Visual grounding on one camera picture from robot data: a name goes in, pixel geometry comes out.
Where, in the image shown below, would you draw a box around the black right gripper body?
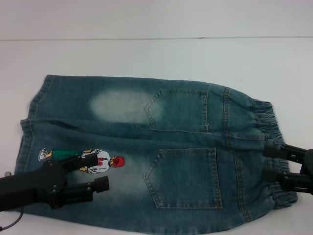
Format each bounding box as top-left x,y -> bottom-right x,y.
301,150 -> 313,176

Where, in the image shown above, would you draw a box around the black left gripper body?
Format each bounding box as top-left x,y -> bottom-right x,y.
36,158 -> 69,210

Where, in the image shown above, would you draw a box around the blue denim shorts with print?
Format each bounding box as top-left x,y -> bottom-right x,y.
12,74 -> 299,235

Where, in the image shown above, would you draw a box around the thin dark cable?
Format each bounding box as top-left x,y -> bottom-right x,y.
0,207 -> 24,231

